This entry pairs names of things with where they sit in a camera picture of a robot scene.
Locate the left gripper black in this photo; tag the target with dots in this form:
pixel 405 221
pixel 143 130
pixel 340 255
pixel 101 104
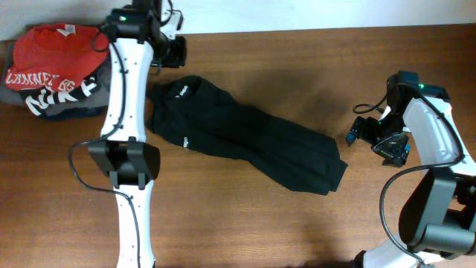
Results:
pixel 177 57

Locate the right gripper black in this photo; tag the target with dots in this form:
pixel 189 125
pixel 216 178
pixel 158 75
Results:
pixel 361 128

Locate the black t-shirt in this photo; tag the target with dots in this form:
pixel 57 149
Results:
pixel 195 114

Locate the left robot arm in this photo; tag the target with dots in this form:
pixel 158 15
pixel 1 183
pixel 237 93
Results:
pixel 122 152

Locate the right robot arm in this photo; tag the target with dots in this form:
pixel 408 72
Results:
pixel 416 132

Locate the red folded shirt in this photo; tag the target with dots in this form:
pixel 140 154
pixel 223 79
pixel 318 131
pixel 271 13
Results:
pixel 58 57

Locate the grey folded garment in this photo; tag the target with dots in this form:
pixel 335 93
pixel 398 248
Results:
pixel 101 75

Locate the dark blue folded garment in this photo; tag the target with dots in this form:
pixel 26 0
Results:
pixel 75 113

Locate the black white lettered shirt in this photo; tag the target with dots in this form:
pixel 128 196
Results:
pixel 38 101

